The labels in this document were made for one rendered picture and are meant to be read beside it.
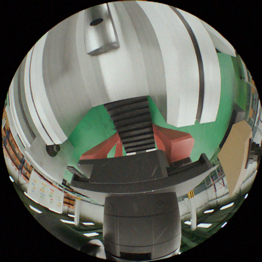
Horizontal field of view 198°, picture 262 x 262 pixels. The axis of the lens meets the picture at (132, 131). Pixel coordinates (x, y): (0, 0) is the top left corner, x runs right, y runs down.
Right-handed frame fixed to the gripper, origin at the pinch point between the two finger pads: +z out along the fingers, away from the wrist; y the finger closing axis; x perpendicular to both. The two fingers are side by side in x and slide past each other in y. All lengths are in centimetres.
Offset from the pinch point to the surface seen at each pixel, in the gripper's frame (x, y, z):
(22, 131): -9.6, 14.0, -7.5
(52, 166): -1.3, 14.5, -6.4
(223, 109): -0.8, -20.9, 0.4
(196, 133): 3.9, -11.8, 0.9
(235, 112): 2.0, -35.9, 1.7
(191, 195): 586, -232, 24
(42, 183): 95, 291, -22
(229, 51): -13.1, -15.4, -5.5
